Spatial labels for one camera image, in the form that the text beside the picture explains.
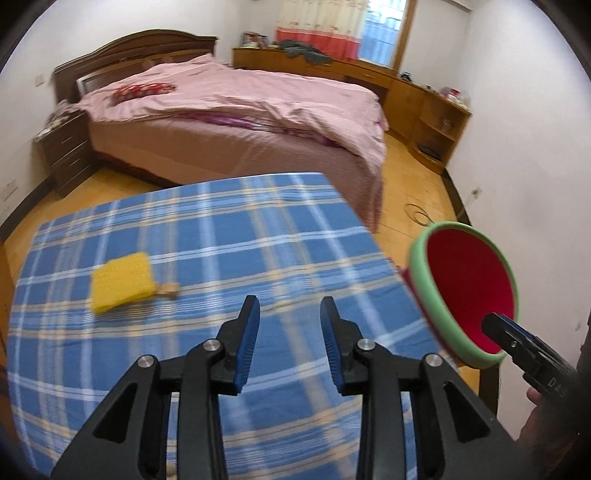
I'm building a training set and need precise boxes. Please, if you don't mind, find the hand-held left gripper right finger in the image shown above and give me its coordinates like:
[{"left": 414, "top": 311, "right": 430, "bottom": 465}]
[{"left": 320, "top": 296, "right": 532, "bottom": 480}]

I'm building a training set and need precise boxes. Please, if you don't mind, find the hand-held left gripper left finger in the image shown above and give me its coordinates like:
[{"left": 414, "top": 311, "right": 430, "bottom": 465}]
[{"left": 51, "top": 295, "right": 262, "bottom": 480}]

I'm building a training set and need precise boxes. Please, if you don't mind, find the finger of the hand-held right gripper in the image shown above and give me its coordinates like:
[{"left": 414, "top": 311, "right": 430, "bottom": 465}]
[{"left": 481, "top": 313, "right": 580, "bottom": 407}]

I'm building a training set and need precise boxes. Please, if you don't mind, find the green-rimmed red bin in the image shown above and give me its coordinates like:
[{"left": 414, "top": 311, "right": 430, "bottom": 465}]
[{"left": 409, "top": 222, "right": 520, "bottom": 370}]

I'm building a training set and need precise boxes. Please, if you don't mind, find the yellow sponge brush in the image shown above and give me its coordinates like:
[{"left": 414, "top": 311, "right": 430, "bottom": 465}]
[{"left": 91, "top": 251, "right": 155, "bottom": 315}]

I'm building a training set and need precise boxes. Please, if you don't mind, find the person's right hand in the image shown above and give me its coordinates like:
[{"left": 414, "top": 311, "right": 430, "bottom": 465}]
[{"left": 517, "top": 387, "right": 587, "bottom": 462}]

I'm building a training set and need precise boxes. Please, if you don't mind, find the dark wooden table leg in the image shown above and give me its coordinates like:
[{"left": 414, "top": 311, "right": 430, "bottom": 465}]
[{"left": 478, "top": 364, "right": 502, "bottom": 430}]

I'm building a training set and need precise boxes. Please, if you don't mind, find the blue plaid tablecloth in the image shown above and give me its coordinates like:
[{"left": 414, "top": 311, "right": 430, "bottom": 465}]
[{"left": 7, "top": 172, "right": 458, "bottom": 480}]

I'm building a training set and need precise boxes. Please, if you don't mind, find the bed with pink mattress cover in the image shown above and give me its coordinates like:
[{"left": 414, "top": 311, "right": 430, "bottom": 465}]
[{"left": 76, "top": 53, "right": 389, "bottom": 232}]

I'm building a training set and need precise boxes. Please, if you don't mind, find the wooden corner shelf unit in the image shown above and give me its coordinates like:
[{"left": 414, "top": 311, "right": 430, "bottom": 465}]
[{"left": 388, "top": 76, "right": 472, "bottom": 175}]

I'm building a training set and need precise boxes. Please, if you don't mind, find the pink checked duvet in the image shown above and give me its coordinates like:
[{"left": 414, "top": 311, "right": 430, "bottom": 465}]
[{"left": 76, "top": 53, "right": 387, "bottom": 160}]

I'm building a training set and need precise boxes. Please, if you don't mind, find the dark wooden nightstand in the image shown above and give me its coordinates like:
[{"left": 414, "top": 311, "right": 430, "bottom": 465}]
[{"left": 36, "top": 108, "right": 98, "bottom": 199}]

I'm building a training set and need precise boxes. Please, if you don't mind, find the red floral pillow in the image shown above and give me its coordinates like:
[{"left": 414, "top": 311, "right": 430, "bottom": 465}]
[{"left": 113, "top": 82, "right": 178, "bottom": 103}]

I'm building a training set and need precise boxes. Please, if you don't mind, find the long wooden desk cabinet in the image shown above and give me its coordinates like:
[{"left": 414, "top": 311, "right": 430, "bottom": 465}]
[{"left": 232, "top": 46, "right": 426, "bottom": 144}]

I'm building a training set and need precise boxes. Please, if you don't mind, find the crumpled white cloth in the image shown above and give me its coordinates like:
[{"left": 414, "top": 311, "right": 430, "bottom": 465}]
[{"left": 45, "top": 102, "right": 84, "bottom": 134}]

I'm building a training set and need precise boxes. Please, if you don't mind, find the grey clothes pile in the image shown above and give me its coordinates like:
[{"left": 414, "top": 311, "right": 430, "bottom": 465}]
[{"left": 277, "top": 40, "right": 333, "bottom": 65}]

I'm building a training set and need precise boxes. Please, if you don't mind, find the window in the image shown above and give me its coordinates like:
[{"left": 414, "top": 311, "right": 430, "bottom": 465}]
[{"left": 358, "top": 0, "right": 416, "bottom": 70}]

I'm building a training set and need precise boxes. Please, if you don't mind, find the cream and red curtain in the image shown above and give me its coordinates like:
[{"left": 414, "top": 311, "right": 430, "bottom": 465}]
[{"left": 274, "top": 0, "right": 370, "bottom": 61}]

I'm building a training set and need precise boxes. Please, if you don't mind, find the dark wooden headboard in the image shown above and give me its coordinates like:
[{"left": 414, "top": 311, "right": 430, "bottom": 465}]
[{"left": 52, "top": 29, "right": 219, "bottom": 104}]

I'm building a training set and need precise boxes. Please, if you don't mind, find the floor cable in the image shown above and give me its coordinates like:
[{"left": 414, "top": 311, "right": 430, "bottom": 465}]
[{"left": 404, "top": 203, "right": 437, "bottom": 229}]

